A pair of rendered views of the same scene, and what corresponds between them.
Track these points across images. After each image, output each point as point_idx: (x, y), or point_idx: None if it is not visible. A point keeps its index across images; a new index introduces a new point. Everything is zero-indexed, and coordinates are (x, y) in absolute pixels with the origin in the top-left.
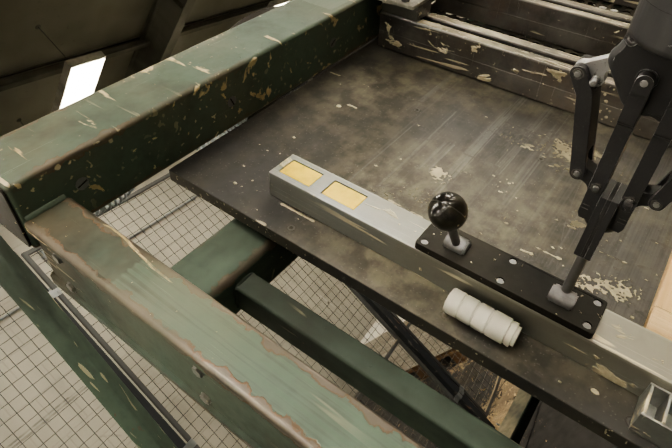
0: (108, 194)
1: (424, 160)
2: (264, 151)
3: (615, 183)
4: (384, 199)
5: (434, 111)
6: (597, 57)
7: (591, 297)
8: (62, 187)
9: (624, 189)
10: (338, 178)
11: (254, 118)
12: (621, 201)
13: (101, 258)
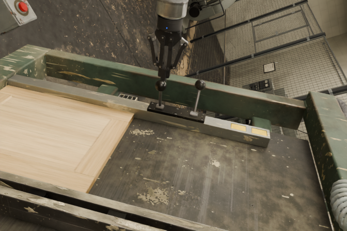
0: (305, 121)
1: (225, 168)
2: (289, 156)
3: (164, 68)
4: (224, 128)
5: (242, 207)
6: (184, 39)
7: (151, 108)
8: (308, 104)
9: (162, 67)
10: (245, 132)
11: (315, 173)
12: (163, 63)
13: (275, 97)
